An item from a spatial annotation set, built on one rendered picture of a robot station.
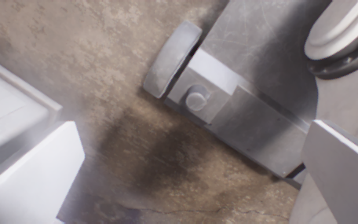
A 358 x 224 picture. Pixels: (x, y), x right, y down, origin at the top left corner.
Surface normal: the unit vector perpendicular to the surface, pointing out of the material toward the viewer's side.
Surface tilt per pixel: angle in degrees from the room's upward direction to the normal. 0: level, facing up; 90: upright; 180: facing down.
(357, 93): 90
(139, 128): 0
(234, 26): 0
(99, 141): 0
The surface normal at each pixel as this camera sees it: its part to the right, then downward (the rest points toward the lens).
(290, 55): -0.18, 0.42
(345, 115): -0.83, -0.54
